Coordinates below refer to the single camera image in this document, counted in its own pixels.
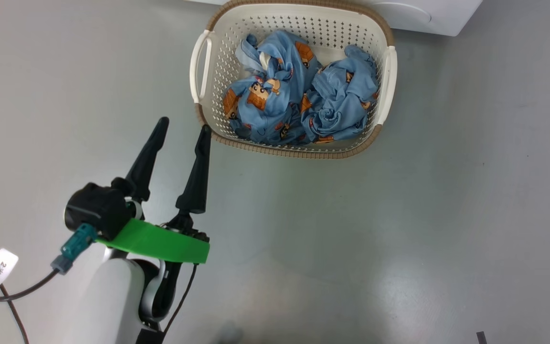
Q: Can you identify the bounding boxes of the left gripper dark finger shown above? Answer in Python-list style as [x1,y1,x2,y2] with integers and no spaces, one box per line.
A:
[175,125,212,215]
[111,117,170,203]

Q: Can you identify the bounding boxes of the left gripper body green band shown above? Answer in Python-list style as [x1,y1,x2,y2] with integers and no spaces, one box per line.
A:
[96,213,211,265]

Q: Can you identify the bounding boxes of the blue patterned garment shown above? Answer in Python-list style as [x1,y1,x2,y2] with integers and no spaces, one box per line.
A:
[222,30,324,146]

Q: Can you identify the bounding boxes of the blue cartoon print garment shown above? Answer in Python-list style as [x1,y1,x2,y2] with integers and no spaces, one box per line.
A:
[300,44,381,144]

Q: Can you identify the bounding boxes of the cream perforated laundry basket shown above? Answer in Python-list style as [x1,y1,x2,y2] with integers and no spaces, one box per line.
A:
[190,0,398,160]

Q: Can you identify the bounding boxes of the white front-load washing machine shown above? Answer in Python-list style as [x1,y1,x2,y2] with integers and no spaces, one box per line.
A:
[184,0,484,37]

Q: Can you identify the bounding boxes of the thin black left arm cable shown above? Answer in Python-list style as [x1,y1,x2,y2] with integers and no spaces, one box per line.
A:
[160,263,198,337]

